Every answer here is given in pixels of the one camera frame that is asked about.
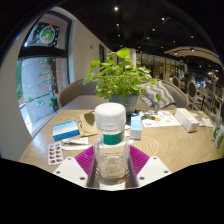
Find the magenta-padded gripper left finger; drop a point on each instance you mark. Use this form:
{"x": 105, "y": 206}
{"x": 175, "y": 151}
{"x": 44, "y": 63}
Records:
{"x": 71, "y": 170}

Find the printed paper leaflet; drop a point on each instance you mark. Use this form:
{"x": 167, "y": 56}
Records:
{"x": 163, "y": 120}

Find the clear white-capped water bottle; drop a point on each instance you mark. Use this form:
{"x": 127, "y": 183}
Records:
{"x": 110, "y": 146}

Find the grey curved sofa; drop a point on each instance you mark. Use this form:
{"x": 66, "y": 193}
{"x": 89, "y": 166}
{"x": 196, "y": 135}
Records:
{"x": 75, "y": 96}

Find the green potted plant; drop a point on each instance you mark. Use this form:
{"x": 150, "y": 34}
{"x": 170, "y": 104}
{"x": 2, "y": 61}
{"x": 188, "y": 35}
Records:
{"x": 120, "y": 78}

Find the curved beige ceiling fixture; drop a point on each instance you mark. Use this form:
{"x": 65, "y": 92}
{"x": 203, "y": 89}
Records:
{"x": 190, "y": 51}

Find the group of ceiling lights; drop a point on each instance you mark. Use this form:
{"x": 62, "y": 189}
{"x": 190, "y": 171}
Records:
{"x": 116, "y": 8}

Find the grey chevron cushion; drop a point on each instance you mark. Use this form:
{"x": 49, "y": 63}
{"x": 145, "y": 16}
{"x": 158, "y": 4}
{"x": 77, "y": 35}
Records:
{"x": 163, "y": 93}

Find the group of dining chairs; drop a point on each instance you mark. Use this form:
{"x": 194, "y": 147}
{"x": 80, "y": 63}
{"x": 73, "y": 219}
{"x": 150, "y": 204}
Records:
{"x": 193, "y": 90}

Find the pill blister pack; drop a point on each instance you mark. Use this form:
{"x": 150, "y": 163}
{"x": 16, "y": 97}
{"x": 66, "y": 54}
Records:
{"x": 55, "y": 154}

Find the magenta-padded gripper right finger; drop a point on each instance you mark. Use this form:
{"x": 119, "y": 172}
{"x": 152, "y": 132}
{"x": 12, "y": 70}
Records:
{"x": 151, "y": 168}

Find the white tube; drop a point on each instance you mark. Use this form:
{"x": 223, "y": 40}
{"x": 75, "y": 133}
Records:
{"x": 76, "y": 140}

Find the flat blue and white box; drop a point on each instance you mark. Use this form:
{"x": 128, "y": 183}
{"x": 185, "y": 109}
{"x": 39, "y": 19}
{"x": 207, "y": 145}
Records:
{"x": 66, "y": 130}

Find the brown kraft paper bag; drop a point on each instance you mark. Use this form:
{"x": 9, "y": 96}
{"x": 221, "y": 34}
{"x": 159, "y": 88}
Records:
{"x": 87, "y": 125}

